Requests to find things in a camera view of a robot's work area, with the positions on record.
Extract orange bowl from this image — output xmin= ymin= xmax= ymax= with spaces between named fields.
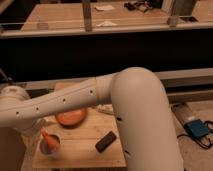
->
xmin=55 ymin=108 xmax=87 ymax=127

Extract white paper on far table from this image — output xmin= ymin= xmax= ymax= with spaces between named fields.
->
xmin=94 ymin=5 xmax=115 ymax=11

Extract white cloth on far table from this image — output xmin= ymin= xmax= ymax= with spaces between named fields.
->
xmin=97 ymin=20 xmax=118 ymax=27

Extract black tools on far table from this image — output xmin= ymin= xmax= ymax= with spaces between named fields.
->
xmin=124 ymin=0 xmax=154 ymax=13

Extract black rectangular block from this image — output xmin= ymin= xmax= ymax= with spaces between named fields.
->
xmin=95 ymin=131 xmax=117 ymax=153

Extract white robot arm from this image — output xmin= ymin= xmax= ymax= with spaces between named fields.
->
xmin=0 ymin=67 xmax=184 ymax=171

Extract blue electronic box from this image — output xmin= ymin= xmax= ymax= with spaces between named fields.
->
xmin=184 ymin=120 xmax=210 ymax=138

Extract metal frame post right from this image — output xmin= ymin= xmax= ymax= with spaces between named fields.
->
xmin=167 ymin=0 xmax=197 ymax=27

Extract white crumpled paper piece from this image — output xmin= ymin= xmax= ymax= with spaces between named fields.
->
xmin=95 ymin=104 xmax=114 ymax=115

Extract metal frame post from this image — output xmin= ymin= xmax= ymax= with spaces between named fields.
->
xmin=167 ymin=0 xmax=197 ymax=27
xmin=82 ymin=0 xmax=92 ymax=32

